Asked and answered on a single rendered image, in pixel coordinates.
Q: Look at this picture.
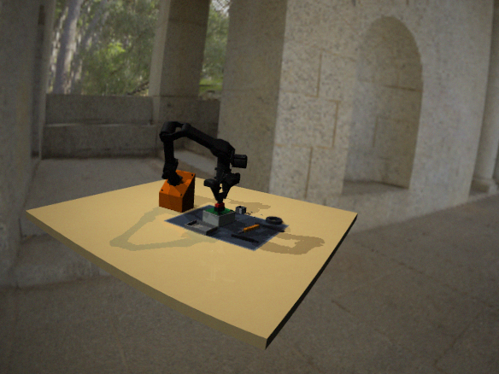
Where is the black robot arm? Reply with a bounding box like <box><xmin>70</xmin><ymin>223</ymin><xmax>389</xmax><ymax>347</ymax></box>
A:
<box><xmin>159</xmin><ymin>120</ymin><xmax>248</xmax><ymax>186</ymax></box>

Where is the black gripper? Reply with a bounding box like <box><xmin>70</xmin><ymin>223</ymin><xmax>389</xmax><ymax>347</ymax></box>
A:
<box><xmin>204</xmin><ymin>166</ymin><xmax>235</xmax><ymax>201</ymax></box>

